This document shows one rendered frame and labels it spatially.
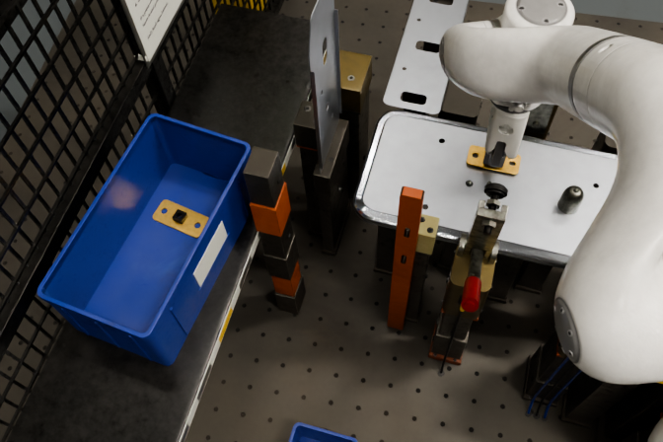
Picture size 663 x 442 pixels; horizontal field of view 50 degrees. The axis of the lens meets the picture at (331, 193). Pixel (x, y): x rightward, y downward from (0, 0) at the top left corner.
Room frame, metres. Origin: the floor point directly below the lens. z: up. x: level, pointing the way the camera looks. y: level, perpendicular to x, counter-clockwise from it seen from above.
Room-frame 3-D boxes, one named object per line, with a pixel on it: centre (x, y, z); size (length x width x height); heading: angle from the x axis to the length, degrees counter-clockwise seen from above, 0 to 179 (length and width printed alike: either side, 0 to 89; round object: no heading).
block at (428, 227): (0.47, -0.13, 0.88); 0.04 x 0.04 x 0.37; 70
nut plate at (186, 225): (0.52, 0.23, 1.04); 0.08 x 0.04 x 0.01; 61
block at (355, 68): (0.77, -0.04, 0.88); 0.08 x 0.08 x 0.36; 70
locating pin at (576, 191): (0.51, -0.37, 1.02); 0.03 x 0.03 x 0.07
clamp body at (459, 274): (0.39, -0.19, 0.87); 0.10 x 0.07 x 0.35; 160
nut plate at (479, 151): (0.60, -0.27, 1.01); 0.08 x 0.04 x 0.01; 70
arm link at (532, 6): (0.60, -0.26, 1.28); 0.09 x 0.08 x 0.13; 92
